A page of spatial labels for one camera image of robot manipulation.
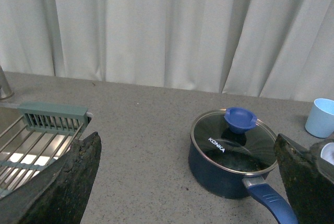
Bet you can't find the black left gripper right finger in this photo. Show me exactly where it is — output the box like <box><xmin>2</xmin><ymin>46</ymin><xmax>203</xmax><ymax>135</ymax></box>
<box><xmin>273</xmin><ymin>134</ymin><xmax>333</xmax><ymax>223</ymax></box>

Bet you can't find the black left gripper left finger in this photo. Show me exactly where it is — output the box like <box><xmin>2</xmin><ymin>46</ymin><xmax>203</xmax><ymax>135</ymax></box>
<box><xmin>1</xmin><ymin>132</ymin><xmax>101</xmax><ymax>223</ymax></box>

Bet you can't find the glass lid with blue knob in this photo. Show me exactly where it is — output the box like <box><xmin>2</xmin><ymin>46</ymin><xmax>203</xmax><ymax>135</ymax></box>
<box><xmin>190</xmin><ymin>109</ymin><xmax>278</xmax><ymax>176</ymax></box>

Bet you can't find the light blue plastic cup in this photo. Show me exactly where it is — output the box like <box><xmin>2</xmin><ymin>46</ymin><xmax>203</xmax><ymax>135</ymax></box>
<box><xmin>305</xmin><ymin>98</ymin><xmax>333</xmax><ymax>138</ymax></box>

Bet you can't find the green metal sink drying rack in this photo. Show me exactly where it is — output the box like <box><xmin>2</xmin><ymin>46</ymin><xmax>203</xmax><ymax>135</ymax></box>
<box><xmin>1</xmin><ymin>102</ymin><xmax>92</xmax><ymax>197</ymax></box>

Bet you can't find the dark blue saucepan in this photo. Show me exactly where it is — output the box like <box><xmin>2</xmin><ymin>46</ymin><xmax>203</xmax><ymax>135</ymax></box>
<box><xmin>188</xmin><ymin>109</ymin><xmax>299</xmax><ymax>224</ymax></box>

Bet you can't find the steel faucet base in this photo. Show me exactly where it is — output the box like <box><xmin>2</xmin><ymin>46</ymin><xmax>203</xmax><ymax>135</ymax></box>
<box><xmin>0</xmin><ymin>66</ymin><xmax>14</xmax><ymax>100</ymax></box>

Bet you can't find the white curtain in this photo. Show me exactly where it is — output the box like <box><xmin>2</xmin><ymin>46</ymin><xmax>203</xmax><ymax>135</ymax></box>
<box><xmin>1</xmin><ymin>0</ymin><xmax>333</xmax><ymax>101</ymax></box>

